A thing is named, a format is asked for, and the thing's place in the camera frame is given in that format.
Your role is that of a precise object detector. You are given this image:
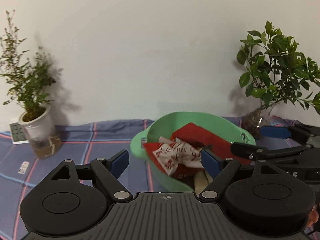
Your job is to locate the beige green snack pack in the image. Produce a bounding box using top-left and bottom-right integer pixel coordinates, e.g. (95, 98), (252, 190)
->
(194, 171), (213, 196)

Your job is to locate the dark red packet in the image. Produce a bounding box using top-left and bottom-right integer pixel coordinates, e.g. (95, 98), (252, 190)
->
(171, 123), (251, 165)

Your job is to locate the red white printed snack bag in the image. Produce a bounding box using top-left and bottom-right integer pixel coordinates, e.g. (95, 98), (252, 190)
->
(144, 138), (204, 179)

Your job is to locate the person's hand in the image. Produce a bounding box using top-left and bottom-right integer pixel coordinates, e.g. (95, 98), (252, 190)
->
(306, 204), (319, 232)

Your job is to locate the blue plaid tablecloth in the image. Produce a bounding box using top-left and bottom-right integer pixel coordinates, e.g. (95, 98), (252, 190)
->
(1, 120), (309, 239)

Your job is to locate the broad-leaf plant in glass vase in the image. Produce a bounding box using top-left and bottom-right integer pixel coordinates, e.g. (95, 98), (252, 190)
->
(236, 21), (319, 139)

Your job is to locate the white digital clock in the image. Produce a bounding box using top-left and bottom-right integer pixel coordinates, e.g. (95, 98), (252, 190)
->
(9, 122), (28, 145)

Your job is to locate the green plastic bowl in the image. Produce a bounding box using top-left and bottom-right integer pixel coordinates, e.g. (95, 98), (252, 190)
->
(130, 112), (255, 192)

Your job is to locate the fine-leaf plant in white cup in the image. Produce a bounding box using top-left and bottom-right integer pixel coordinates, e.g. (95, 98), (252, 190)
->
(1, 11), (61, 159)

